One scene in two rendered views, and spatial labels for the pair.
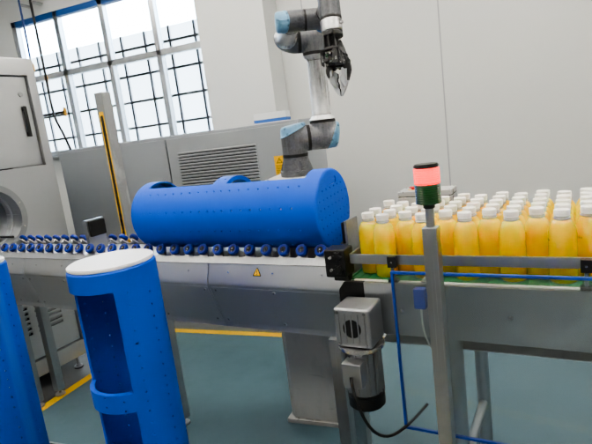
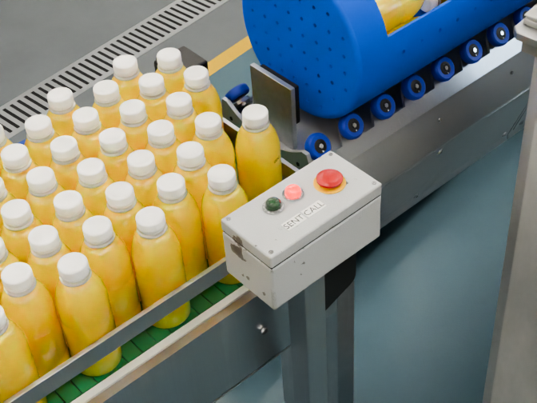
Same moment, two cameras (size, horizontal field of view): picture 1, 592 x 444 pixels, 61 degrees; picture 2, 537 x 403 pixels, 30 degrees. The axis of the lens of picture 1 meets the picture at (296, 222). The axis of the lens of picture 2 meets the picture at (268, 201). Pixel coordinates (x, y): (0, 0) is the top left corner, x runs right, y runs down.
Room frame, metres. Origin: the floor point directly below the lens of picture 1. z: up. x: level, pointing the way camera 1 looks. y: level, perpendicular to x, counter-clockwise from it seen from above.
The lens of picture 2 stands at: (2.21, -1.43, 2.00)
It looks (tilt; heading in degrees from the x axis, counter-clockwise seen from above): 43 degrees down; 111
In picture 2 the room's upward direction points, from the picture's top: 4 degrees counter-clockwise
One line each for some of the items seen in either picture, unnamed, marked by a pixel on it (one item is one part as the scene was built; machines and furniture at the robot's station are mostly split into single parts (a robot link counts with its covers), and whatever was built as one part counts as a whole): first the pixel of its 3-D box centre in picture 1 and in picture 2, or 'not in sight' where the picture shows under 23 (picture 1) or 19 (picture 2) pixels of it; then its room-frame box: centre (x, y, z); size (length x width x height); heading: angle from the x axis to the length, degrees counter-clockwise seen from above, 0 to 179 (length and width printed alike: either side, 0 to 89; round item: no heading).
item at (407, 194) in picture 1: (427, 201); (303, 227); (1.89, -0.51, 1.05); 0.20 x 0.10 x 0.10; 60
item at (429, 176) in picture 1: (426, 175); not in sight; (1.24, -0.34, 1.23); 0.06 x 0.06 x 0.04
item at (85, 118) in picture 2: not in sight; (85, 118); (1.52, -0.41, 1.08); 0.04 x 0.04 x 0.02
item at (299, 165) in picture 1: (296, 164); not in sight; (2.31, -0.04, 1.23); 0.15 x 0.15 x 0.10
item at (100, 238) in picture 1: (97, 233); not in sight; (2.41, 0.97, 1.00); 0.10 x 0.04 x 0.15; 150
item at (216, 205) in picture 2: not in sight; (227, 227); (1.77, -0.48, 0.99); 0.07 x 0.07 x 0.18
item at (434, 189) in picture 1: (427, 193); not in sight; (1.24, -0.34, 1.18); 0.06 x 0.06 x 0.05
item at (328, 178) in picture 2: not in sight; (329, 179); (1.92, -0.47, 1.11); 0.04 x 0.04 x 0.01
